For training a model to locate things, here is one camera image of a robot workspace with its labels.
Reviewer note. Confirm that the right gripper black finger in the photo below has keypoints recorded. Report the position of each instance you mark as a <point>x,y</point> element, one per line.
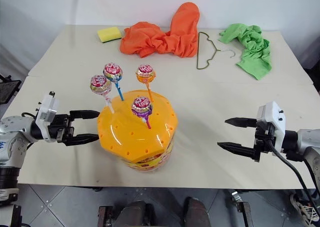
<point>237,149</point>
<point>243,122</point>

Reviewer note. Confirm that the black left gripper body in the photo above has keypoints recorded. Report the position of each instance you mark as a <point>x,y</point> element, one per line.
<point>61,129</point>

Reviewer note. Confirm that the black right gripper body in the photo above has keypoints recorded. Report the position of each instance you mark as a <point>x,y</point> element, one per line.
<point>263,143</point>

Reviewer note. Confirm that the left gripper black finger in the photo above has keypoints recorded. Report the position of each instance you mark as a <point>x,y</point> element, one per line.
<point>83,114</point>
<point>81,139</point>

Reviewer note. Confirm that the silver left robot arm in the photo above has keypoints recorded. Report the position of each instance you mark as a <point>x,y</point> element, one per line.
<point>12,134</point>

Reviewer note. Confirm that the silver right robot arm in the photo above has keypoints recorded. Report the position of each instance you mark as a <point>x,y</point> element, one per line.
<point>307,142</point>

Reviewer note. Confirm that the white stick lollipop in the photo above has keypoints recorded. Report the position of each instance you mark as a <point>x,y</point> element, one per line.
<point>100,84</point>

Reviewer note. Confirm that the blue stick lollipop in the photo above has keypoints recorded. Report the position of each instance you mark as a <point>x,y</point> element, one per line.
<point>113,72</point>

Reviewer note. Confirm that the yellow lollipop display jar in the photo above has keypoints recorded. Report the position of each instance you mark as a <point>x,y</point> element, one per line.
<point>135,144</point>

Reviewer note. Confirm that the purple wrapped pink stick lollipop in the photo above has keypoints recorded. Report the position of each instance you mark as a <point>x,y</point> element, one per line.
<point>141,107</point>

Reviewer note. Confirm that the orange stick lollipop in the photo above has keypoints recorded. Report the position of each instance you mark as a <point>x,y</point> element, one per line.
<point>145,75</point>

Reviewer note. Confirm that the black stand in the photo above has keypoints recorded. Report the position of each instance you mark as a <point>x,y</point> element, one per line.
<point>7,89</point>

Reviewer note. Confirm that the green cloth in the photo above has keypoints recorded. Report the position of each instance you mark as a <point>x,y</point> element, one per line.
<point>255,49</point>

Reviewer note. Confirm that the dark rounded block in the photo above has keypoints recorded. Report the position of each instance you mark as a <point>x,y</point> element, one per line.
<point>197,213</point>
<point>133,214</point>

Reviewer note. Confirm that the white sneaker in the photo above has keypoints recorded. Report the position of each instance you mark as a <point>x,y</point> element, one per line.
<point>306,210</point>

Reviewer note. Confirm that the yellow green sponge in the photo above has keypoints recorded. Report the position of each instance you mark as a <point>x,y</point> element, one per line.
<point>108,34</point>

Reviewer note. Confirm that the orange cloth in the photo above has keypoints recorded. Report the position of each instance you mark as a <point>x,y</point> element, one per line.
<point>175,39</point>

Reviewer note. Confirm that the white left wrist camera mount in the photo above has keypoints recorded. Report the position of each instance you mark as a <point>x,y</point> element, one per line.
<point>46,109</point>

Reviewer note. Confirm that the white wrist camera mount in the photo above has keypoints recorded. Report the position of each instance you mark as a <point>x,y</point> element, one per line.
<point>46,109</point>
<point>272,114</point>

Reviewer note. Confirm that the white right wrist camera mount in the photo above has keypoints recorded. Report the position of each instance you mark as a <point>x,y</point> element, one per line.
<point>272,114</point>

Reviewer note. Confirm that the dark metal bracket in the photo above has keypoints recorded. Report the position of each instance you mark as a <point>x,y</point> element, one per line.
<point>103,217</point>

